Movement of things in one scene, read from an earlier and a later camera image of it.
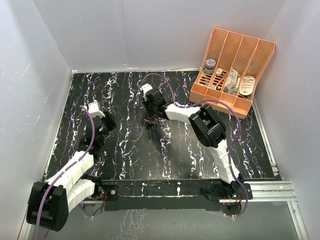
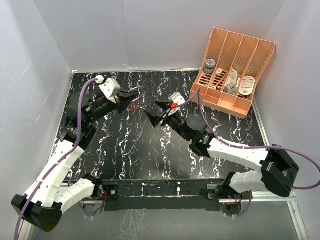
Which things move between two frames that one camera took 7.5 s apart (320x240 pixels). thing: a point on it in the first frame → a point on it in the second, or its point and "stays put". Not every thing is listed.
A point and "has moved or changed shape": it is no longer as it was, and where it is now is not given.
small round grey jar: x=210 y=66 stays put
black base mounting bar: x=172 y=195 stays put
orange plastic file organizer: x=230 y=70 stays put
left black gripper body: x=108 y=125 → x=101 y=109
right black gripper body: x=151 y=108 → x=176 y=121
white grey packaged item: x=229 y=88 stays put
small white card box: x=219 y=72 stays put
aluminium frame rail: x=279 y=190 stays put
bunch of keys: x=153 y=121 has moved or changed shape
